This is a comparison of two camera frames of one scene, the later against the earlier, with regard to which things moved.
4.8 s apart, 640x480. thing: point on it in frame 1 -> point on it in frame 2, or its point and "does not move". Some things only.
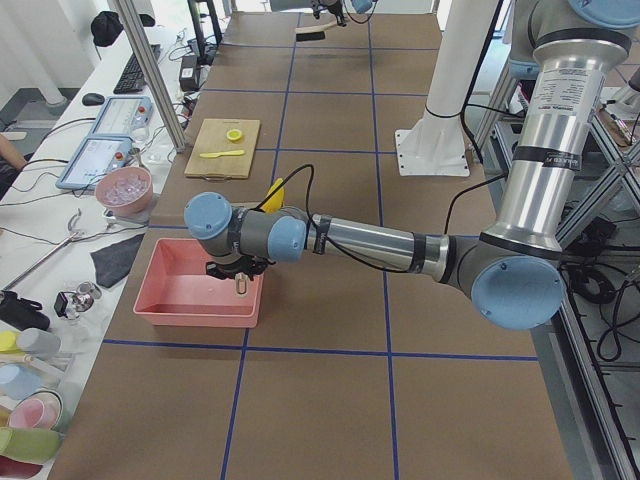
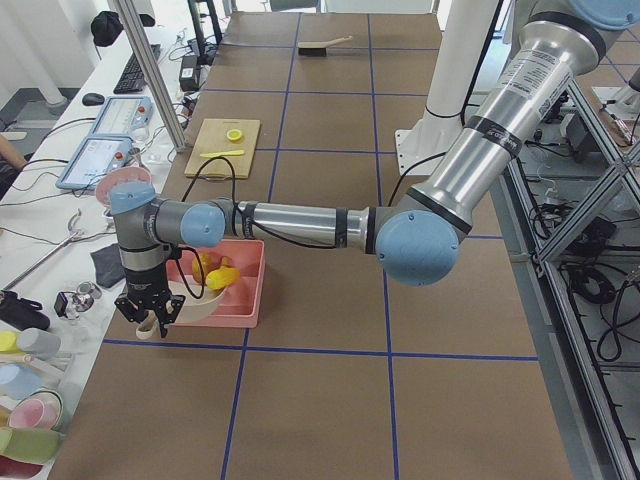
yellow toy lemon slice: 234,134 does not move
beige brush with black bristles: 312,33 -> 318,49
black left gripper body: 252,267 -> 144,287
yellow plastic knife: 225,153 does not move
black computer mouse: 92,99 does not move
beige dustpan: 241,284 -> 188,305
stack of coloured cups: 31,404 does not move
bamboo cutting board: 212,138 does not move
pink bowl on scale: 124,190 does not move
